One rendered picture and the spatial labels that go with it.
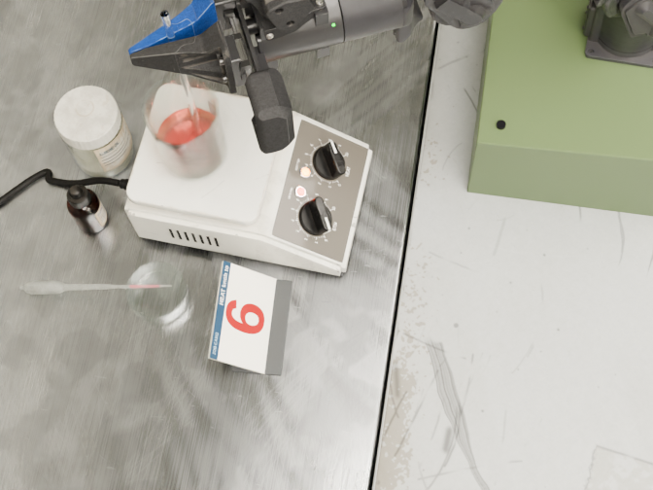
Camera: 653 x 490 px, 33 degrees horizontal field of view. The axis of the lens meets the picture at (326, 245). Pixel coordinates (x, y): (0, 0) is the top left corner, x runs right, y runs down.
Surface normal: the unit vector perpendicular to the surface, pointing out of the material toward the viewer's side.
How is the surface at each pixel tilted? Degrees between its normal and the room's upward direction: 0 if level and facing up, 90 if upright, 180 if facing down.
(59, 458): 0
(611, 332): 0
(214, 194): 0
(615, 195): 90
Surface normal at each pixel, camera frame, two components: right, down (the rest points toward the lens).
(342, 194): 0.46, -0.22
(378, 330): -0.04, -0.37
